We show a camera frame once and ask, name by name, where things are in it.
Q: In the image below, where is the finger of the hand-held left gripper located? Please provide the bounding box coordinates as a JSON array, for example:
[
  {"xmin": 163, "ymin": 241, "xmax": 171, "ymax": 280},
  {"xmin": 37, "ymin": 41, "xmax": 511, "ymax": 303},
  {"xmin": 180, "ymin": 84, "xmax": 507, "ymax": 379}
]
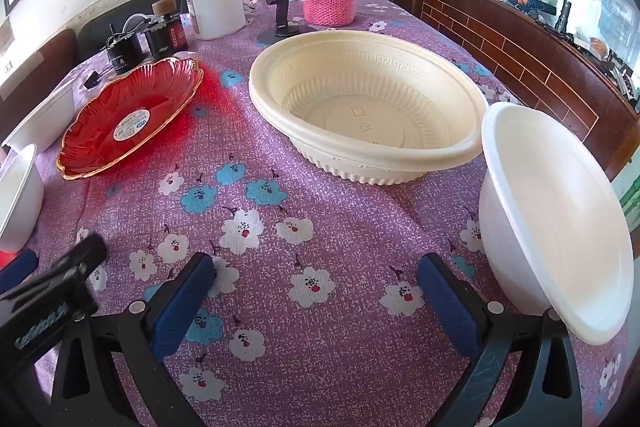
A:
[
  {"xmin": 0, "ymin": 234, "xmax": 109, "ymax": 315},
  {"xmin": 0, "ymin": 249, "xmax": 40, "ymax": 294}
]

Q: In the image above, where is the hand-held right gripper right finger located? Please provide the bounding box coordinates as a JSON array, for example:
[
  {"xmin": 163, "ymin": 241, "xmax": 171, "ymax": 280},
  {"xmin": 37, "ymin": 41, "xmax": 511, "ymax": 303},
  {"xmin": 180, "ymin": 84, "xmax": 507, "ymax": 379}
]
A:
[{"xmin": 417, "ymin": 253, "xmax": 583, "ymax": 427}]

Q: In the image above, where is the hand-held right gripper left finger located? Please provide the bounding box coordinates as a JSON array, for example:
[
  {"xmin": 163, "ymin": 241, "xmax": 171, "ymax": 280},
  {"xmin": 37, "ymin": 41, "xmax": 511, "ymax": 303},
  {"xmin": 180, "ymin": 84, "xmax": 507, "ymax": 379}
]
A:
[{"xmin": 50, "ymin": 252, "xmax": 216, "ymax": 427}]

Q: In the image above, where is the white foam bowl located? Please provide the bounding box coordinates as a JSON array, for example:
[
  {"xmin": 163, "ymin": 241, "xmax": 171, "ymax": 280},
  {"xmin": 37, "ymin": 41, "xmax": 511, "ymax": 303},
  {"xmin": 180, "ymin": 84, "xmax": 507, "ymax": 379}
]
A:
[
  {"xmin": 478, "ymin": 102, "xmax": 635, "ymax": 347},
  {"xmin": 0, "ymin": 143, "xmax": 45, "ymax": 254}
]

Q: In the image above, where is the red glass plate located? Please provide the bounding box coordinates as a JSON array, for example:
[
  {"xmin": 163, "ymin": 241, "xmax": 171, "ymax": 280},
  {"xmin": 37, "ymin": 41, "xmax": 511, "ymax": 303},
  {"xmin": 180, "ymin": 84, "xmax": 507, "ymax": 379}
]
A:
[{"xmin": 56, "ymin": 56, "xmax": 205, "ymax": 180}]

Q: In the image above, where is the large cream plastic bowl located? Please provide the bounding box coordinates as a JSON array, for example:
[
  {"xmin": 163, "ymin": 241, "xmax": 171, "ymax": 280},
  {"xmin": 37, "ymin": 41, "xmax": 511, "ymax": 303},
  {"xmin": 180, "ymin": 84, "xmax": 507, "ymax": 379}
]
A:
[{"xmin": 248, "ymin": 31, "xmax": 490, "ymax": 186}]

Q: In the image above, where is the purple floral tablecloth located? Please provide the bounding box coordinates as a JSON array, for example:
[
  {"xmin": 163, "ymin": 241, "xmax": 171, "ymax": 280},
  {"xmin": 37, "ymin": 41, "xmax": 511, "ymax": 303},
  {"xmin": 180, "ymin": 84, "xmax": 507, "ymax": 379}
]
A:
[{"xmin": 0, "ymin": 0, "xmax": 640, "ymax": 427}]

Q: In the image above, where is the white rectangular container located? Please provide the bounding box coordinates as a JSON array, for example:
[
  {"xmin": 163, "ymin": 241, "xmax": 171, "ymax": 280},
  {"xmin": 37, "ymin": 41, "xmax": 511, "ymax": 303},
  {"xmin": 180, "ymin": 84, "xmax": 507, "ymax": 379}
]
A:
[{"xmin": 1, "ymin": 78, "xmax": 77, "ymax": 154}]

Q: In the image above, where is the green printed carton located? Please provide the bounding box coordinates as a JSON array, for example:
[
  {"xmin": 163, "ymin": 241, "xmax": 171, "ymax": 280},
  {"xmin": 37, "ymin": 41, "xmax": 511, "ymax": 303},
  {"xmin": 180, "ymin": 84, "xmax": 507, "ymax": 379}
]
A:
[{"xmin": 619, "ymin": 176, "xmax": 640, "ymax": 230}]

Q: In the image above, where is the black cylindrical motor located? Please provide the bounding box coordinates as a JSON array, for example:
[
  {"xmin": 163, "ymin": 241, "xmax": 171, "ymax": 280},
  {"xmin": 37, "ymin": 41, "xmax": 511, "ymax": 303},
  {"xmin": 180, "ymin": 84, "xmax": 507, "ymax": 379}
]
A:
[{"xmin": 106, "ymin": 33, "xmax": 147, "ymax": 76}]

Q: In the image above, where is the black sofa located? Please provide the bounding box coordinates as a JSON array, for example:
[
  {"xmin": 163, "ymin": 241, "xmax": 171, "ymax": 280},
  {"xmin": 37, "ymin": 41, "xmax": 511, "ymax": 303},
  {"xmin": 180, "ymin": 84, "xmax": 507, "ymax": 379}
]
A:
[{"xmin": 75, "ymin": 0, "xmax": 371, "ymax": 58}]

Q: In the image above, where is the black jar with lid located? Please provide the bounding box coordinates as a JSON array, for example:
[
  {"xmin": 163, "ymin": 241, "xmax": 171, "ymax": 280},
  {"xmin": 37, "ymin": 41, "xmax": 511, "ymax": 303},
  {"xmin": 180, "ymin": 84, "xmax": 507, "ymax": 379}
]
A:
[{"xmin": 144, "ymin": 19, "xmax": 173, "ymax": 60}]

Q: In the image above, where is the wooden sideboard with clutter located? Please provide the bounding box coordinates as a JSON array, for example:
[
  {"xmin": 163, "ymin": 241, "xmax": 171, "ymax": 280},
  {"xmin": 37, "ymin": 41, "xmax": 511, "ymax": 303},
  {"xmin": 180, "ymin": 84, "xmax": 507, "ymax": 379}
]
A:
[{"xmin": 410, "ymin": 0, "xmax": 640, "ymax": 182}]

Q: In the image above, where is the dark bottle with wooden cap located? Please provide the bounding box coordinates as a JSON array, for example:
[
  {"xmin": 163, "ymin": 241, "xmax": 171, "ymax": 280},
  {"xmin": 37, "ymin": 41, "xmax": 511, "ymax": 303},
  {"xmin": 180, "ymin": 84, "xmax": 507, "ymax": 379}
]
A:
[{"xmin": 151, "ymin": 0, "xmax": 190, "ymax": 52}]

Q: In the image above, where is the white plastic jar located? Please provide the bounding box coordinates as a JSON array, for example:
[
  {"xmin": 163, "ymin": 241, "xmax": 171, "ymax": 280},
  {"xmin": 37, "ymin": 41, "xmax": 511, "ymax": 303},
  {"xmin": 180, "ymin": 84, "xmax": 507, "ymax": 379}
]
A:
[{"xmin": 184, "ymin": 0, "xmax": 247, "ymax": 41}]

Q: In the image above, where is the black flashlight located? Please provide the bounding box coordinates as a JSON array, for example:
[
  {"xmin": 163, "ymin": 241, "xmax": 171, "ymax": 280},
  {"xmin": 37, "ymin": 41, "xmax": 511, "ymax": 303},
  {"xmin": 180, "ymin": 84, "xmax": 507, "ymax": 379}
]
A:
[{"xmin": 556, "ymin": 0, "xmax": 574, "ymax": 31}]

